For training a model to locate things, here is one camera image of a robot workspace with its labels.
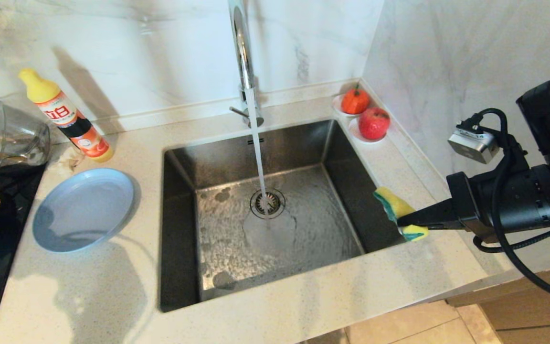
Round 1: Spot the yellow green sponge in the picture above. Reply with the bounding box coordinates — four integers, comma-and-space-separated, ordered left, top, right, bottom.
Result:
373, 186, 430, 242

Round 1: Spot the grey plate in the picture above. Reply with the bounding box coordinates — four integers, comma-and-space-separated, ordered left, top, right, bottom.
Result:
32, 168, 135, 253

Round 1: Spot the orange dish soap bottle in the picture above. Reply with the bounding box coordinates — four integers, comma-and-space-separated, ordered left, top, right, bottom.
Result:
19, 67, 115, 163

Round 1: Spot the stainless steel sink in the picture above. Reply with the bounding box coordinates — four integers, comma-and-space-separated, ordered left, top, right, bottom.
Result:
159, 119, 408, 313

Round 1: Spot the red toy apple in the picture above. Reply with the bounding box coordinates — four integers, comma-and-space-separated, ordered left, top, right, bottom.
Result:
359, 107, 391, 141

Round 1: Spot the wooden cabinet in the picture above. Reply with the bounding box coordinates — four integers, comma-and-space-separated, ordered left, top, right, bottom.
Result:
447, 260, 550, 344

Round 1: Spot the small white dish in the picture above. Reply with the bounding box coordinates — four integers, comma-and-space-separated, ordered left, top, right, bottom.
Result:
332, 93, 370, 117
348, 117, 387, 144

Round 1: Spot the orange toy pumpkin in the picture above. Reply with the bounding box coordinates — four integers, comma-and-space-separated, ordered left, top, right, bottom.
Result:
341, 85, 370, 115

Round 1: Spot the metal drain strainer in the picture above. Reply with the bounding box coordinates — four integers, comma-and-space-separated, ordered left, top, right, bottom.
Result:
250, 188, 286, 220

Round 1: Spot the chrome faucet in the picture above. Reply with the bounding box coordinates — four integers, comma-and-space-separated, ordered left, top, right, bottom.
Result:
227, 0, 264, 129

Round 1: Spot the clear glass jug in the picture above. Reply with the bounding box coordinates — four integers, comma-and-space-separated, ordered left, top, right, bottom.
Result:
0, 99, 51, 166

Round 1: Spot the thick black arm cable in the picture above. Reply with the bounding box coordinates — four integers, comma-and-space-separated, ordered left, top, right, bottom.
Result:
455, 107, 550, 303

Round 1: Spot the braided black arm cable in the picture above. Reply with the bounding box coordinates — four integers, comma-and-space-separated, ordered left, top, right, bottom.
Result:
473, 224, 550, 253

